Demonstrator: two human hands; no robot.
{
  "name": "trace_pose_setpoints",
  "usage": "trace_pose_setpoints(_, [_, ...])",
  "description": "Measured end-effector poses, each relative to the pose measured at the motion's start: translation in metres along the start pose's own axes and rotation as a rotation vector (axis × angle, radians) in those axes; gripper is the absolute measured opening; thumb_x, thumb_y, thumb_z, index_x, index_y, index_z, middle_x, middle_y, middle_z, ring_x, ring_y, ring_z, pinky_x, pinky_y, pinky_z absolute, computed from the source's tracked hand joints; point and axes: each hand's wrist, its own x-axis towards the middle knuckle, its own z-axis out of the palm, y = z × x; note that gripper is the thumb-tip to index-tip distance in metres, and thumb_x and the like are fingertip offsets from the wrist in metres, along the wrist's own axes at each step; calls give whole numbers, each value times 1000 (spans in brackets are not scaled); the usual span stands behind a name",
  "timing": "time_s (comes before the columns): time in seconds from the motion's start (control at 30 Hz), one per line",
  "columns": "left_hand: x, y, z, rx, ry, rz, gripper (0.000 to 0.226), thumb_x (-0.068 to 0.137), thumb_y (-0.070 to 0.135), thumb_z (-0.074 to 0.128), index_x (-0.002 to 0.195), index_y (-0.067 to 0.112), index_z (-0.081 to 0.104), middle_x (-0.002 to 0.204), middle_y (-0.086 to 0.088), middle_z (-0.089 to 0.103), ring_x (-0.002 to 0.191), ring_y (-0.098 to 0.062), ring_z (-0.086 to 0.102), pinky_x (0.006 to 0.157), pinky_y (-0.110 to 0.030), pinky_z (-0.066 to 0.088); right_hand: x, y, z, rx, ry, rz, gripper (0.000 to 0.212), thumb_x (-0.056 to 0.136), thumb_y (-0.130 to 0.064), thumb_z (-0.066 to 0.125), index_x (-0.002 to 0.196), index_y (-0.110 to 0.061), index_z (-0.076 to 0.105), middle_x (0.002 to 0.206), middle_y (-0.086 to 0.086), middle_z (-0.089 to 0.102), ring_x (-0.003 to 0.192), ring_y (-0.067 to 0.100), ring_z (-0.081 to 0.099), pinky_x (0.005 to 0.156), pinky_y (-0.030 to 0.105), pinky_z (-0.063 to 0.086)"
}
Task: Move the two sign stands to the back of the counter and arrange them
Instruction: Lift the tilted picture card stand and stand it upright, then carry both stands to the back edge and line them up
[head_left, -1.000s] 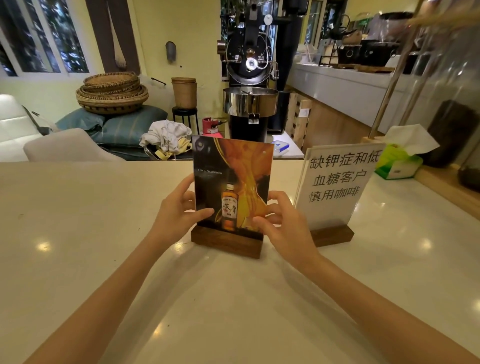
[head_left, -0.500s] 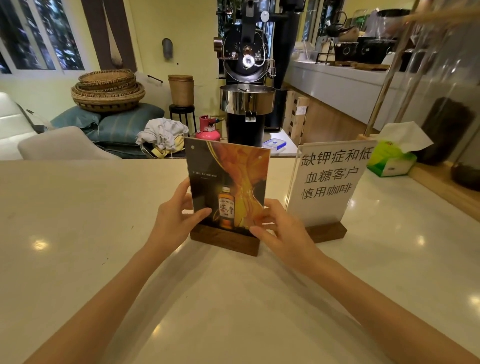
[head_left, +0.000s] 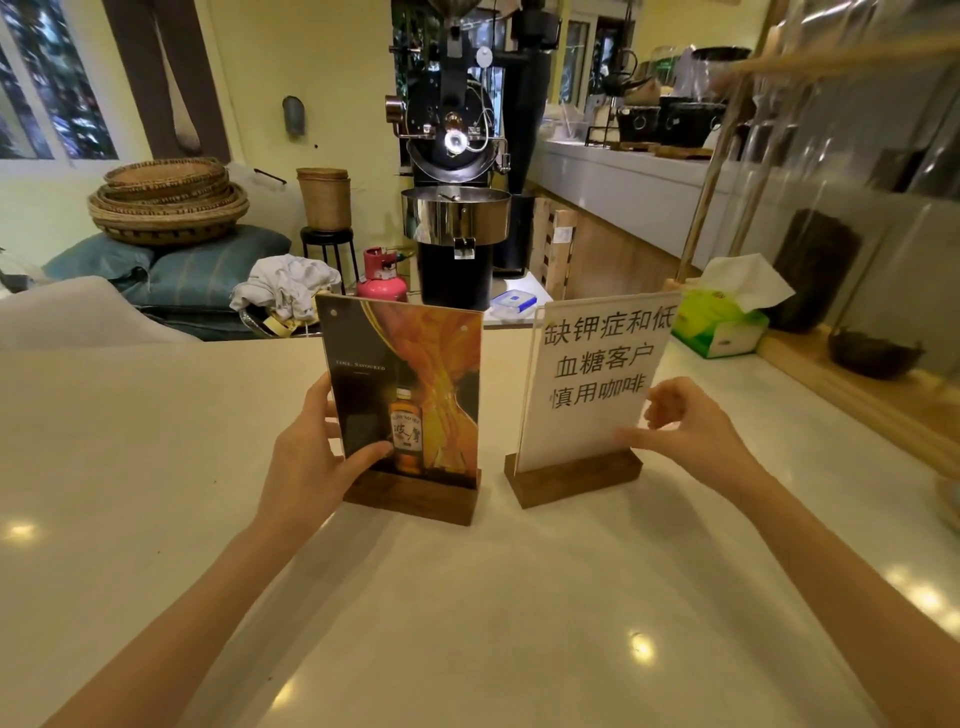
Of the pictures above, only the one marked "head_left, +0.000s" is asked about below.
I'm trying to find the black kettle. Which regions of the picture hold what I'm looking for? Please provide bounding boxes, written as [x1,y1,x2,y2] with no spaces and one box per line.
[600,48,640,99]

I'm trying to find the green tissue box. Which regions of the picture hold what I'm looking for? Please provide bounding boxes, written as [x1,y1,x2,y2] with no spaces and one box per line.
[669,253,796,360]

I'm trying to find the person's left hand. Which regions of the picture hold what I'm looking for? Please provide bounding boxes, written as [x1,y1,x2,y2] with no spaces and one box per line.
[255,371,395,543]

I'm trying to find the white bar counter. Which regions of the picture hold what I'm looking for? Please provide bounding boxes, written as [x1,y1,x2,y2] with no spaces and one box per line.
[525,137,751,271]

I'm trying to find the bottle advert sign wooden base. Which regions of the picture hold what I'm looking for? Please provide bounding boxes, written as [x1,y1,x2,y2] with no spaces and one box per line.
[315,292,485,528]

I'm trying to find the stack of woven trays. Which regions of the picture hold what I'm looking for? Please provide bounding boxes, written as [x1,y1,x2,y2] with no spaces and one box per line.
[86,156,251,247]

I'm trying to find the person's right hand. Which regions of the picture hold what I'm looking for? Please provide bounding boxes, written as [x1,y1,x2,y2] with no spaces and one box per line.
[615,377,762,502]

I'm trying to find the person's right forearm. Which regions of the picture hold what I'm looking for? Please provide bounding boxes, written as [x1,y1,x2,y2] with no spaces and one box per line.
[727,468,960,728]

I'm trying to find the dark bowl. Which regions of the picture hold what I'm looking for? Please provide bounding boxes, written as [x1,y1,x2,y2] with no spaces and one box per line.
[827,326,925,381]

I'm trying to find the brown wall hanging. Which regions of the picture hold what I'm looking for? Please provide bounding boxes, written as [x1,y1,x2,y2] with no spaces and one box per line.
[101,0,232,162]

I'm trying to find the small teal cushion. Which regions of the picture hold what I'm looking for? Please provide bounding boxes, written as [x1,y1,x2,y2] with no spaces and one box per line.
[42,232,155,285]

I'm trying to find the small black pot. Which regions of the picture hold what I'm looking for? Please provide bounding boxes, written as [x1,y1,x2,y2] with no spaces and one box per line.
[616,105,663,144]

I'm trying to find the wooden frame glass rack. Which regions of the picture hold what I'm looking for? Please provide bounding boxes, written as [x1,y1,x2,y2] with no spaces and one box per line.
[663,0,960,481]

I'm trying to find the white chair back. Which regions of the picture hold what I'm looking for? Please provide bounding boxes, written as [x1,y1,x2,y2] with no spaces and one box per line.
[0,275,200,350]

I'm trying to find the tall woven basket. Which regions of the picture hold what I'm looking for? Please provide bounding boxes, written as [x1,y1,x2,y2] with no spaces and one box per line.
[296,167,353,233]

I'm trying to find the black round stool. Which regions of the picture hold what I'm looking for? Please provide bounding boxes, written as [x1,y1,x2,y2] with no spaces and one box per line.
[300,226,360,295]

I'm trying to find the black coffee roaster machine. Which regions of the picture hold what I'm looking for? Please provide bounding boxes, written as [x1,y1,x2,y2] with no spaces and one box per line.
[384,0,515,312]

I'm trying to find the white text sign wooden base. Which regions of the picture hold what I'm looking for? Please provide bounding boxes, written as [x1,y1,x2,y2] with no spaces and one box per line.
[504,291,682,511]

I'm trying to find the white crumpled cloth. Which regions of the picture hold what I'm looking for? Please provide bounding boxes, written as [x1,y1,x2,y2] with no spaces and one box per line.
[228,253,342,325]

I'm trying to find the dark filled glass jar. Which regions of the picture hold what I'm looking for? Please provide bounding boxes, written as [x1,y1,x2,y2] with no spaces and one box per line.
[765,208,864,335]

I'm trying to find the large teal striped cushion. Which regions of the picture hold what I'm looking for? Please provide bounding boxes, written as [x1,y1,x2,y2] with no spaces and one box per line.
[123,223,292,310]

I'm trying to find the large black pot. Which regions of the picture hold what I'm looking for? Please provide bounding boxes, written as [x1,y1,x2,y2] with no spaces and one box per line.
[658,96,727,149]

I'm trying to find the pink gas cylinder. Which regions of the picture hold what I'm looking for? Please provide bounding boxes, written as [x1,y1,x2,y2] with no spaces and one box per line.
[355,246,410,303]

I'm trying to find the person's left forearm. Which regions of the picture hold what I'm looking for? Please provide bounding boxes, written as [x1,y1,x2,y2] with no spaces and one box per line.
[41,517,320,728]

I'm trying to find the black chaff collector cylinder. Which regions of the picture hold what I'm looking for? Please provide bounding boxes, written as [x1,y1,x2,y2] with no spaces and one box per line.
[495,0,562,279]

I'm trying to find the window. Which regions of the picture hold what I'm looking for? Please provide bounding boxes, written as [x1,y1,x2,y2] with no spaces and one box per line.
[0,0,120,162]

